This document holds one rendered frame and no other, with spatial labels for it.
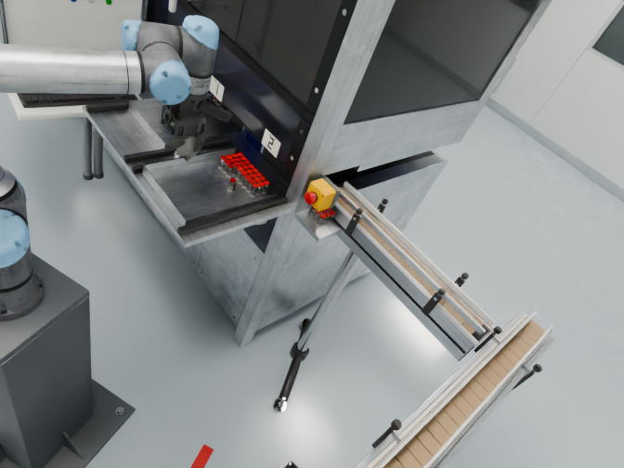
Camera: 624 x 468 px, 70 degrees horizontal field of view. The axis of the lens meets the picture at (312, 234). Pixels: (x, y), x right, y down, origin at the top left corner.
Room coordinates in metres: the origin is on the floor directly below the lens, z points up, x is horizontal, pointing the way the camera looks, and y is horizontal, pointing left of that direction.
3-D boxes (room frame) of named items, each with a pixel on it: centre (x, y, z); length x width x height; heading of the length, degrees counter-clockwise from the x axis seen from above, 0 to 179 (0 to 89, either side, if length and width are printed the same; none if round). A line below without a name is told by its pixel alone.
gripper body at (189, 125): (0.90, 0.40, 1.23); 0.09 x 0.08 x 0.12; 148
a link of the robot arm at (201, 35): (0.90, 0.39, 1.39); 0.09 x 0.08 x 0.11; 133
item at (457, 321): (1.12, -0.29, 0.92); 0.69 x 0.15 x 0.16; 58
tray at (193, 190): (1.09, 0.36, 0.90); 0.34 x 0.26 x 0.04; 147
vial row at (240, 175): (1.18, 0.30, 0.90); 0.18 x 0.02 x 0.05; 57
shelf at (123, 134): (1.22, 0.48, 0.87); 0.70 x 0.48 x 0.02; 58
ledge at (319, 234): (1.18, -0.01, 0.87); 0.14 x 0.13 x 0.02; 148
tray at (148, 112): (1.37, 0.58, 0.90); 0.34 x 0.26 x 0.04; 148
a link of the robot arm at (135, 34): (0.82, 0.45, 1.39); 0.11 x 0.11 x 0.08; 43
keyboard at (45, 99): (1.35, 1.02, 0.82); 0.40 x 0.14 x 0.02; 143
